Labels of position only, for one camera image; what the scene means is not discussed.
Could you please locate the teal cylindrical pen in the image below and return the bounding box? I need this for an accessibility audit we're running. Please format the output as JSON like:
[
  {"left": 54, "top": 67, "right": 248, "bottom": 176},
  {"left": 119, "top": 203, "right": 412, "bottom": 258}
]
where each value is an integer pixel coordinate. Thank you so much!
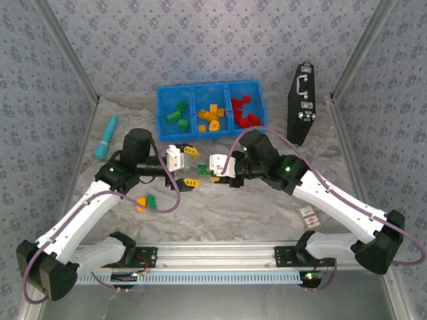
[{"left": 94, "top": 115, "right": 119, "bottom": 161}]

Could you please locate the blue three-compartment bin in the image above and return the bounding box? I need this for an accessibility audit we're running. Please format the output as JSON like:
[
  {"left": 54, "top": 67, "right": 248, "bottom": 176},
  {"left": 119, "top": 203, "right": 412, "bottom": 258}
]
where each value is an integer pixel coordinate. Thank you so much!
[{"left": 155, "top": 79, "right": 268, "bottom": 143}]

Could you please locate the small clear card packet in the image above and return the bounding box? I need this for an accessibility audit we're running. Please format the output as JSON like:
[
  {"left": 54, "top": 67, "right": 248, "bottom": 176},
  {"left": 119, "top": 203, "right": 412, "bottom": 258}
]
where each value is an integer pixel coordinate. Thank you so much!
[{"left": 296, "top": 205, "right": 322, "bottom": 230}]

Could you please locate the small circuit board with LED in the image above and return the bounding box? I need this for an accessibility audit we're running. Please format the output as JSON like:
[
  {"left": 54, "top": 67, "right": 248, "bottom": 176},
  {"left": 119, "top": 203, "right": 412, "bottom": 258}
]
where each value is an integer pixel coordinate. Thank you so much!
[
  {"left": 111, "top": 271, "right": 140, "bottom": 285},
  {"left": 299, "top": 270, "right": 324, "bottom": 284}
]

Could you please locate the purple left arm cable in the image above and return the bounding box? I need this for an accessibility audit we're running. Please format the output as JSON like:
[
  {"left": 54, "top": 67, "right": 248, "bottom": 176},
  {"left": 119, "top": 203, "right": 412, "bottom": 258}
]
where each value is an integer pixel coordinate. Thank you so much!
[{"left": 21, "top": 146, "right": 181, "bottom": 305}]

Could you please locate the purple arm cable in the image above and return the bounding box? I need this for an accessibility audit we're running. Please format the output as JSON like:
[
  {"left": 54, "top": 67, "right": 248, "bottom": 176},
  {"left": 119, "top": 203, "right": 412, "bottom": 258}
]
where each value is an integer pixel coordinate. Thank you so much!
[
  {"left": 21, "top": 146, "right": 181, "bottom": 305},
  {"left": 224, "top": 126, "right": 427, "bottom": 291}
]

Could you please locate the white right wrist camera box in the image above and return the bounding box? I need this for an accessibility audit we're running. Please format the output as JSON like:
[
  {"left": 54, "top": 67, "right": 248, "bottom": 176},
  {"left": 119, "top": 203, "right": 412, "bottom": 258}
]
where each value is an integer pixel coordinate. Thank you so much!
[{"left": 208, "top": 153, "right": 237, "bottom": 177}]

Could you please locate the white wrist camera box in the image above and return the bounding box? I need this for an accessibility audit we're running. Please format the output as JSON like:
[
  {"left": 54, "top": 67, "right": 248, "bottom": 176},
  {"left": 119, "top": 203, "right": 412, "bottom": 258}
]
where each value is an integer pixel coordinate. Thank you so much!
[
  {"left": 165, "top": 144, "right": 195, "bottom": 173},
  {"left": 208, "top": 153, "right": 237, "bottom": 177}
]

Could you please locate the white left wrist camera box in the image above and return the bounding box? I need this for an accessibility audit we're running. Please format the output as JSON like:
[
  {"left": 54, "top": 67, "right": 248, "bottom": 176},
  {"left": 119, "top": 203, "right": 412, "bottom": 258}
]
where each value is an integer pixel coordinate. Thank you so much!
[{"left": 165, "top": 144, "right": 195, "bottom": 173}]

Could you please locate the black briefcase with metal handle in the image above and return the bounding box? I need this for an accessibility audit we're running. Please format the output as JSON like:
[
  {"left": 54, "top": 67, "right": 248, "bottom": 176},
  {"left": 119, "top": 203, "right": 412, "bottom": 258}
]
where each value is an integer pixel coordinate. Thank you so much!
[{"left": 286, "top": 62, "right": 317, "bottom": 147}]

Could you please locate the aluminium side rail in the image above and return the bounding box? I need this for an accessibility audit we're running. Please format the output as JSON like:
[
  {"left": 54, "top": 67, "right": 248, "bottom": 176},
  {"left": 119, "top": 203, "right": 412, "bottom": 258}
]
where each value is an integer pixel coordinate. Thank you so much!
[
  {"left": 325, "top": 94, "right": 384, "bottom": 216},
  {"left": 53, "top": 96, "right": 101, "bottom": 246}
]

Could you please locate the aluminium mounting rail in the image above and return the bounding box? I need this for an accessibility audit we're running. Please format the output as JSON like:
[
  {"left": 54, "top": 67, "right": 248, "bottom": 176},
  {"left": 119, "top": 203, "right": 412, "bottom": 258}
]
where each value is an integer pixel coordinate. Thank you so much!
[{"left": 76, "top": 242, "right": 400, "bottom": 271}]

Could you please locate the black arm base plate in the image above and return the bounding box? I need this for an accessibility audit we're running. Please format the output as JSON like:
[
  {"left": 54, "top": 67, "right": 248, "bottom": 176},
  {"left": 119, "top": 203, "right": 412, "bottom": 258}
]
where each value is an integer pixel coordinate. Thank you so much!
[
  {"left": 128, "top": 246, "right": 158, "bottom": 269},
  {"left": 274, "top": 245, "right": 336, "bottom": 267}
]

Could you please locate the slotted light blue cable duct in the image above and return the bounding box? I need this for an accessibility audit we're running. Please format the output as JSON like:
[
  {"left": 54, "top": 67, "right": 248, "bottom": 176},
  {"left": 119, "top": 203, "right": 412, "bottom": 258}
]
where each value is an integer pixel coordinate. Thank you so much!
[{"left": 75, "top": 270, "right": 303, "bottom": 286}]

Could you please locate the aluminium frame post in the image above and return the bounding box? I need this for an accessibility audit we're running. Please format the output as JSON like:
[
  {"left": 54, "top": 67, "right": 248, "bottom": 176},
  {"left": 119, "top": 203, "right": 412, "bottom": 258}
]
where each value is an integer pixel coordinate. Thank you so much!
[
  {"left": 33, "top": 0, "right": 101, "bottom": 101},
  {"left": 328, "top": 0, "right": 400, "bottom": 101}
]

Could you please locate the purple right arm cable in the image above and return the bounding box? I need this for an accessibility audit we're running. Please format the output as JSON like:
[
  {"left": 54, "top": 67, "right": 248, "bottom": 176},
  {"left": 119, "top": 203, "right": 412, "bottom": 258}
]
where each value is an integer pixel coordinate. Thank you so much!
[{"left": 224, "top": 126, "right": 427, "bottom": 291}]

